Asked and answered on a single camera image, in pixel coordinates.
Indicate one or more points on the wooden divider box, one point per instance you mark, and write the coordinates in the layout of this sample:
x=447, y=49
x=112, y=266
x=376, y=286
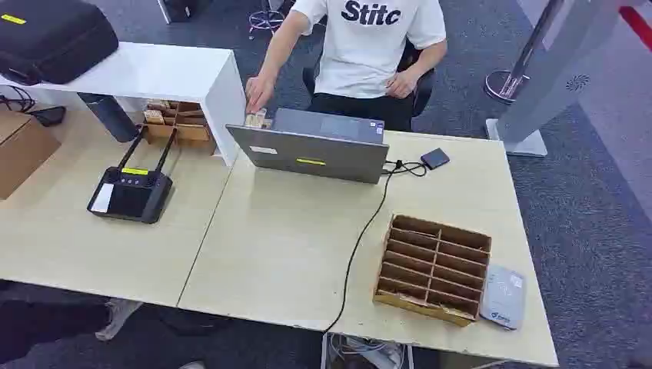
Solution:
x=433, y=270

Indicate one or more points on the black remote controller with antennas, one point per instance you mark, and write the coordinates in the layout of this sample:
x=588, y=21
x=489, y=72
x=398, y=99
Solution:
x=132, y=196

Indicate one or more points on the beige shoe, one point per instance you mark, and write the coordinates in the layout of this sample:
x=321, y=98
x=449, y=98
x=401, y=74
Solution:
x=192, y=365
x=117, y=317

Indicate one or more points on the brown cardboard box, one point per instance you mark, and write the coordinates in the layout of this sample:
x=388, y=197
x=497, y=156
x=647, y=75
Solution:
x=23, y=150

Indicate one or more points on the black hard carry case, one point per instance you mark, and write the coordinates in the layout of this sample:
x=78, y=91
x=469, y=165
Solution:
x=51, y=38

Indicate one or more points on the grey kiosk stand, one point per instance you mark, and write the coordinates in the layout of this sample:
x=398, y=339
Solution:
x=555, y=76

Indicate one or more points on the white desk shelf riser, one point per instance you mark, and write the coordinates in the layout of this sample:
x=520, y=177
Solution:
x=153, y=69

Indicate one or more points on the red barrier belt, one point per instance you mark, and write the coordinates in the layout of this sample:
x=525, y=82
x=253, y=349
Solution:
x=637, y=25

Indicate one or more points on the person's left hand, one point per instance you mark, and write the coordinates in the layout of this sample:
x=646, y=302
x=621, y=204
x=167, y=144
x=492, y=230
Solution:
x=402, y=84

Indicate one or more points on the black leg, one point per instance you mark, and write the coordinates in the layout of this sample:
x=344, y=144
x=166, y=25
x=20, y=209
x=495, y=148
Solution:
x=46, y=323

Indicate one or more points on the black power adapter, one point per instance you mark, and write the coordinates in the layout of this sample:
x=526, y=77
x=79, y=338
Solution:
x=48, y=115

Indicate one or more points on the chrome stanchion post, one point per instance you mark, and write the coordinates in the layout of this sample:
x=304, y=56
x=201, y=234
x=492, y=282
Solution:
x=509, y=76

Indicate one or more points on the person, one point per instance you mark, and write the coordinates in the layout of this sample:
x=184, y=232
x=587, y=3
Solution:
x=364, y=56

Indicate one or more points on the grey laptop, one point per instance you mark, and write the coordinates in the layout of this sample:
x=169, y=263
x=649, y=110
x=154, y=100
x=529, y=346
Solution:
x=316, y=155

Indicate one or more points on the small black external drive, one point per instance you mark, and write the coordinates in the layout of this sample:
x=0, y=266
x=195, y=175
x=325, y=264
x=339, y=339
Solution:
x=435, y=158

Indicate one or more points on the wooden box with cards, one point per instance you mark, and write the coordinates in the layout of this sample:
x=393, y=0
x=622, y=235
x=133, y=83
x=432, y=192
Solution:
x=181, y=127

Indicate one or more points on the person's right hand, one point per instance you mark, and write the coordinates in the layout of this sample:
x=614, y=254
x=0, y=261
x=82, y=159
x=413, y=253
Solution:
x=259, y=91

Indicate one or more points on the black cabinet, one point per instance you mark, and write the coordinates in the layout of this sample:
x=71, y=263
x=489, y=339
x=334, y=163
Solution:
x=181, y=9

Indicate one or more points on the dark grey flask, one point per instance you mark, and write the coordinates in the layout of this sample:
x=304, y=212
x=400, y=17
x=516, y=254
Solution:
x=109, y=117

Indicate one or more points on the grey white card reader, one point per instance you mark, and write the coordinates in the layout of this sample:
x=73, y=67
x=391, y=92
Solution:
x=503, y=298

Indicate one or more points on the chrome stool base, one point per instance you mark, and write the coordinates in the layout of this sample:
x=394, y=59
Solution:
x=266, y=20

